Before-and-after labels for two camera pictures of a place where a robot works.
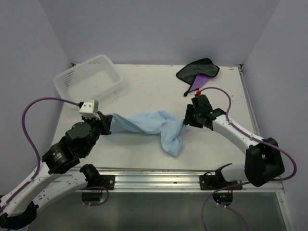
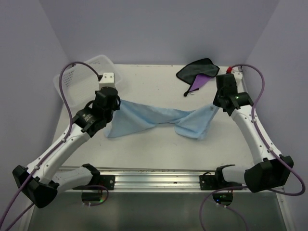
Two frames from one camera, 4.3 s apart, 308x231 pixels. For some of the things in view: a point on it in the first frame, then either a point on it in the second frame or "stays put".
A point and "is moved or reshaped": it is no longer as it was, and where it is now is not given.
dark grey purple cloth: (197, 73) stays put
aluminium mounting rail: (208, 180) stays put
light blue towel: (159, 122) is moved or reshaped
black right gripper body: (197, 114) to (216, 100)
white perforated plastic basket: (91, 79) stays put
